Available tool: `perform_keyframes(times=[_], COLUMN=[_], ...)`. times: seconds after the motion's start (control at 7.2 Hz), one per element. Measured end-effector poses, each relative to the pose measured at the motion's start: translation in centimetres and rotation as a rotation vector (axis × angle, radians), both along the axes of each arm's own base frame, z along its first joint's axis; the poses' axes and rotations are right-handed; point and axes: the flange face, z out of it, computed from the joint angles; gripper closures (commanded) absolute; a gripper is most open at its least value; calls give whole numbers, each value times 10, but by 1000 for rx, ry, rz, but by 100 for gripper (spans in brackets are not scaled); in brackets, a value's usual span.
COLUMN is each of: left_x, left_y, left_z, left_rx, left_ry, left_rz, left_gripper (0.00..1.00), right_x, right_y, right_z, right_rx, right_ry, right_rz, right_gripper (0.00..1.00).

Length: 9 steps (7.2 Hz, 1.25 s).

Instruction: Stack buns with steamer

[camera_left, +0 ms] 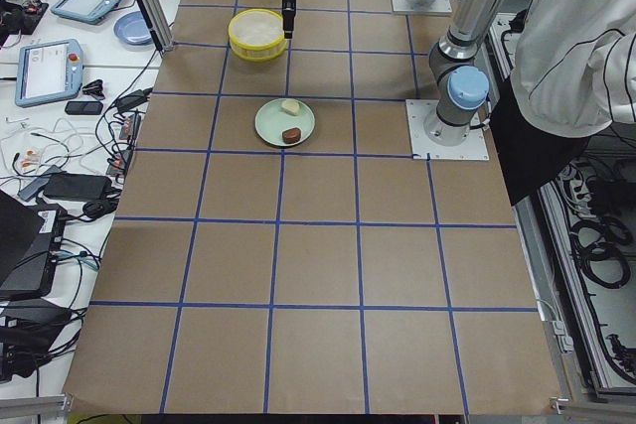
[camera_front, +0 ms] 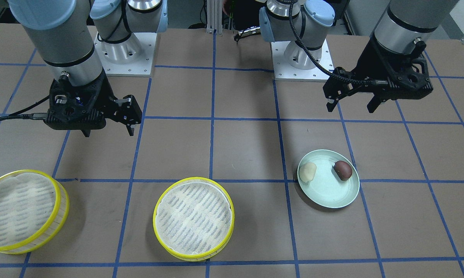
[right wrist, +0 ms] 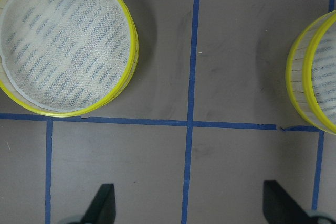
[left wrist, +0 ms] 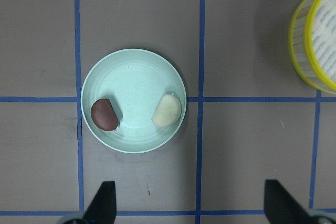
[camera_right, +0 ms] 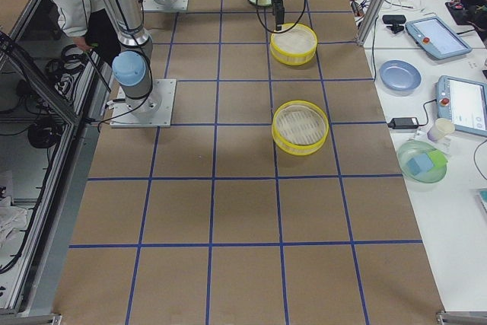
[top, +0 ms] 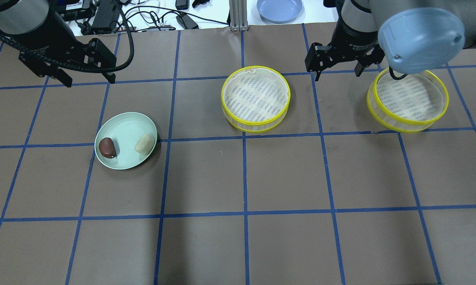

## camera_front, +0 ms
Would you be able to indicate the brown steamed bun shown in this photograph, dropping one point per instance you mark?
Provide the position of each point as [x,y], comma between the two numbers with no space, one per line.
[343,170]

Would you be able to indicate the light green plate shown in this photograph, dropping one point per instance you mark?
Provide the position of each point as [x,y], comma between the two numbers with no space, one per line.
[326,189]

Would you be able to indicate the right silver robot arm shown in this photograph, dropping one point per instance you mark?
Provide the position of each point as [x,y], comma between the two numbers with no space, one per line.
[83,42]

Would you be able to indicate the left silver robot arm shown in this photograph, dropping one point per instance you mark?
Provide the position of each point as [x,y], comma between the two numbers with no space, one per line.
[402,22]

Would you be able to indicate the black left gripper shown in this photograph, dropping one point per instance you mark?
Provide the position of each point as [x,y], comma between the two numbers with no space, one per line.
[371,65]

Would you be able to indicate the outer yellow bamboo steamer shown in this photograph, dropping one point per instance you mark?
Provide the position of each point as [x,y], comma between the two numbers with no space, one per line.
[33,209]

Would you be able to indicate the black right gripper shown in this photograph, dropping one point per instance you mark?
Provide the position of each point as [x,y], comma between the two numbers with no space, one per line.
[105,94]

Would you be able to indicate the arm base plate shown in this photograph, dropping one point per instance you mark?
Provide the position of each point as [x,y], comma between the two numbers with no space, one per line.
[301,63]
[133,57]

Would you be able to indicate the white steamed bun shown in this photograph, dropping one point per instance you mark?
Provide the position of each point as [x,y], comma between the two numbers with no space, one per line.
[306,172]

